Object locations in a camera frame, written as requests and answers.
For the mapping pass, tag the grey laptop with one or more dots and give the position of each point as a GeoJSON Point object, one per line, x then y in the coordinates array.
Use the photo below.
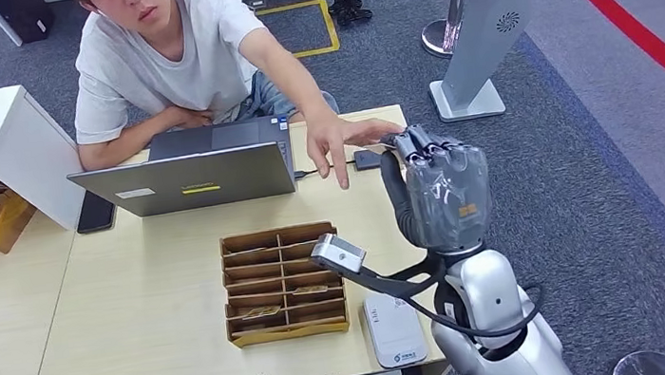
{"type": "Point", "coordinates": [198, 180]}

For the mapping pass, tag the person's left hand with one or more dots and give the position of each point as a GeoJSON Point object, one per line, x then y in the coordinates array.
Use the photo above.
{"type": "Point", "coordinates": [333, 138]}

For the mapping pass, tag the black smartphone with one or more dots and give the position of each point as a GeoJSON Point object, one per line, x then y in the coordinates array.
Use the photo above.
{"type": "Point", "coordinates": [94, 212]}

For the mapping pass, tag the wooden card organizer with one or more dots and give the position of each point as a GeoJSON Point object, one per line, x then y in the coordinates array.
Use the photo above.
{"type": "Point", "coordinates": [262, 337]}

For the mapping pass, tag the gold hotel key card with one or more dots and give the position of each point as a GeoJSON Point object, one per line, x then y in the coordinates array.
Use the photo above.
{"type": "Point", "coordinates": [261, 313]}
{"type": "Point", "coordinates": [309, 290]}

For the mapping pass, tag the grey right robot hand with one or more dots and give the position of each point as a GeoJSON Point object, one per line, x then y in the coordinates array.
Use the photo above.
{"type": "Point", "coordinates": [448, 197]}

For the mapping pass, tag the chrome stanchion post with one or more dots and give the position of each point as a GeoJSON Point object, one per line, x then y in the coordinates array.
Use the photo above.
{"type": "Point", "coordinates": [439, 36]}

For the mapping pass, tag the black box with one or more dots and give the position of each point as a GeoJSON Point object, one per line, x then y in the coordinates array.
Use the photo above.
{"type": "Point", "coordinates": [23, 18]}

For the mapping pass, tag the person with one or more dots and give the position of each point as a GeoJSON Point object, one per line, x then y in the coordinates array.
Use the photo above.
{"type": "Point", "coordinates": [164, 54]}

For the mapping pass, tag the clear round dome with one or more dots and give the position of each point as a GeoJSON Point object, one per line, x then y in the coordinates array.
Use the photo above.
{"type": "Point", "coordinates": [652, 365]}

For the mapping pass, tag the white card reader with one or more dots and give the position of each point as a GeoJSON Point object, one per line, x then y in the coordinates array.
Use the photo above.
{"type": "Point", "coordinates": [396, 330]}

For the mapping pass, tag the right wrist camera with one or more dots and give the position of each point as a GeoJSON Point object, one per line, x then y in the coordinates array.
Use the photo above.
{"type": "Point", "coordinates": [337, 254]}

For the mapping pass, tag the person's right hand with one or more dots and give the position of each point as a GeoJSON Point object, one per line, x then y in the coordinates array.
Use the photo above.
{"type": "Point", "coordinates": [192, 118]}

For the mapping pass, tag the grey kiosk stand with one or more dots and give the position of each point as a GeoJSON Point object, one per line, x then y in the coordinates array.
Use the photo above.
{"type": "Point", "coordinates": [479, 35]}

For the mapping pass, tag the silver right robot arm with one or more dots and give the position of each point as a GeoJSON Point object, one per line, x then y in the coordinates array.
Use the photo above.
{"type": "Point", "coordinates": [491, 293]}

